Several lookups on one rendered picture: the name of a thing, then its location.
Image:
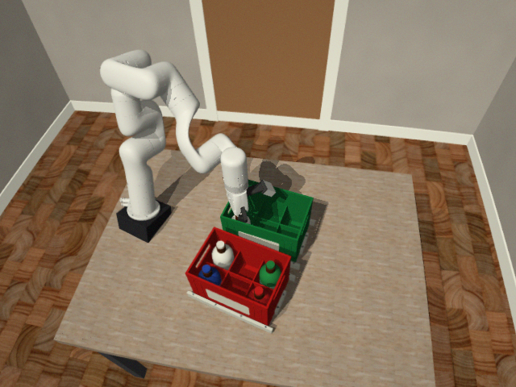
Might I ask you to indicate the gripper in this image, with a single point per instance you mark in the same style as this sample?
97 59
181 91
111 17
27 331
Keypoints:
239 203

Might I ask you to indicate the red plastic bottle crate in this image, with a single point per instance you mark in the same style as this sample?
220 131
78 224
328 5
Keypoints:
234 289

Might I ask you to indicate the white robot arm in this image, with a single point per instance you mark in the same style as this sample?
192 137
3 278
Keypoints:
144 122

